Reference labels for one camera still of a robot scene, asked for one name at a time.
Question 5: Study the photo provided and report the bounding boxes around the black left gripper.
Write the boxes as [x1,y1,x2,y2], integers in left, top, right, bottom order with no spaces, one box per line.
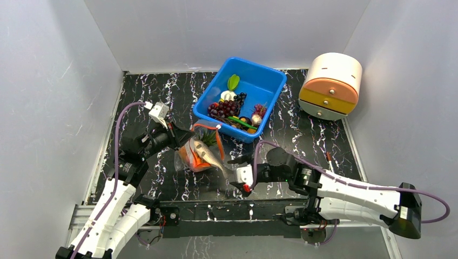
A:
[140,118,195,159]

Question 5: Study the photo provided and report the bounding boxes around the toy fish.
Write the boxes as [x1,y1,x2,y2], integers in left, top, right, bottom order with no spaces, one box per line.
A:
[193,140,232,179]

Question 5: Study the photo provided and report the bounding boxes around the toy peach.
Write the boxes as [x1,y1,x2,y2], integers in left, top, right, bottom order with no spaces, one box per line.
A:
[178,143,211,172]

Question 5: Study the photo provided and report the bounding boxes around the clear zip top bag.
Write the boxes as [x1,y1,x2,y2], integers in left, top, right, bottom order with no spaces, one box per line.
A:
[174,119,226,173]

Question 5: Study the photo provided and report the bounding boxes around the toy pineapple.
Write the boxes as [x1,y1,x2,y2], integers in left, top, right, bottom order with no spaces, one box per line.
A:
[199,128,217,147]

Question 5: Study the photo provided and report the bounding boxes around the green toy starfruit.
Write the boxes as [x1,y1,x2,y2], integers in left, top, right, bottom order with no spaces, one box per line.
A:
[227,74,240,91]

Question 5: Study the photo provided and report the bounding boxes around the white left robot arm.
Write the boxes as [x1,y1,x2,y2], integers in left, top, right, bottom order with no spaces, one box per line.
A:
[55,122,194,258]

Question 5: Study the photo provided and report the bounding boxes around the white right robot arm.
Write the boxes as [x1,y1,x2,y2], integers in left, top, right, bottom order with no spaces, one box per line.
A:
[229,147,422,239]

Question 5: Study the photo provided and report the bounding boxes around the green toy chili pepper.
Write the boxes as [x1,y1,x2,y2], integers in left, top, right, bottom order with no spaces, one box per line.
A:
[228,116,258,130]

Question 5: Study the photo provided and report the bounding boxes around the toy garlic bulb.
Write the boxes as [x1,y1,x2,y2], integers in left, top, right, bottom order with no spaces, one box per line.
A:
[251,114,262,127]

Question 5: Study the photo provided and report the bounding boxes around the dark red grape bunch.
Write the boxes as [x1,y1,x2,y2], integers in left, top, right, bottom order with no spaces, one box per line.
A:
[207,100,241,118]

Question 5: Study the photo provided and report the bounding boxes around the light red grape bunch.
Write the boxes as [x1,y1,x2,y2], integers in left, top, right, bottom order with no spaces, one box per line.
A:
[252,104,267,119]

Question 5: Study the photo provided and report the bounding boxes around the white toy mushroom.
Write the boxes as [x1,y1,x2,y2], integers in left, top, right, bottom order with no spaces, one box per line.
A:
[220,90,237,101]

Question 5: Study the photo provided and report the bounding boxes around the black grape bunch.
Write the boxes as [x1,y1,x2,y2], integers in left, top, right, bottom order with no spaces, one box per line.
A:
[234,92,247,107]

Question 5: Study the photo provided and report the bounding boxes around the red pen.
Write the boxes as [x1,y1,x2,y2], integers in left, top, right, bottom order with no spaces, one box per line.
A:
[326,152,335,173]

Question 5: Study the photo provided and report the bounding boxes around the blue plastic bin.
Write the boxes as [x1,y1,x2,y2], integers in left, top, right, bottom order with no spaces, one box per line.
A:
[193,57,287,143]

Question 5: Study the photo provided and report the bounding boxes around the round drawer cabinet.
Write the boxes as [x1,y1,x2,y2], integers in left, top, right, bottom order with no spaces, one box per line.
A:
[298,52,363,121]

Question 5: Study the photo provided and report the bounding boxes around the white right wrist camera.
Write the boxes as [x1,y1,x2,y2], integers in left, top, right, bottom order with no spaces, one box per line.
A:
[235,165,254,188]

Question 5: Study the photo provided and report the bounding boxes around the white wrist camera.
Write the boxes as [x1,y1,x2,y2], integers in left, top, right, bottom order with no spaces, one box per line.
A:
[144,101,170,128]
[235,165,254,188]

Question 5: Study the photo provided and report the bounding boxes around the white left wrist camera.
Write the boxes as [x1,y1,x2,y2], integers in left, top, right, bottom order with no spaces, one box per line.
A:
[144,101,170,128]

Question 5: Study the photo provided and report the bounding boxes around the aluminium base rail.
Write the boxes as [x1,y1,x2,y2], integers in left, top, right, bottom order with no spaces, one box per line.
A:
[70,198,393,240]

